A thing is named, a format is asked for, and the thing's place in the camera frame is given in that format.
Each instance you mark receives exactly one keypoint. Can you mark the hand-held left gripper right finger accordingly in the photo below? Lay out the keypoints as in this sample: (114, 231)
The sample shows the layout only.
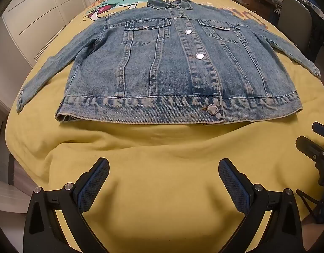
(234, 187)

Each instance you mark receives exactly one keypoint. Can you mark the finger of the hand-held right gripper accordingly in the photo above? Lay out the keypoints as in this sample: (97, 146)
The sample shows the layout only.
(311, 147)
(321, 130)

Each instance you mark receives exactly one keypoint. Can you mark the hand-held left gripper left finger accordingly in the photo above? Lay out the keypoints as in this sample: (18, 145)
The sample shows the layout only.
(94, 187)

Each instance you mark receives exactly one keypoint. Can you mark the blue denim jacket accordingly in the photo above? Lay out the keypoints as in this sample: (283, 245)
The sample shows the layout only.
(177, 71)

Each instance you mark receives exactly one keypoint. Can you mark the yellow printed blanket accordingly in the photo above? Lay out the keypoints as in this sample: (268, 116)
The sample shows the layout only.
(162, 150)

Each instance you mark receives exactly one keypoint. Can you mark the black jacket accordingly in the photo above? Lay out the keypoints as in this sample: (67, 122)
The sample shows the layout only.
(320, 31)

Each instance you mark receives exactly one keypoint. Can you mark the grey chair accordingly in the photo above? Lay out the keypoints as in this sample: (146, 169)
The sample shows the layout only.
(296, 21)

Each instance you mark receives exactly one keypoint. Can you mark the white wardrobe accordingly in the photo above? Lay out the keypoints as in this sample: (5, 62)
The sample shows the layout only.
(32, 18)

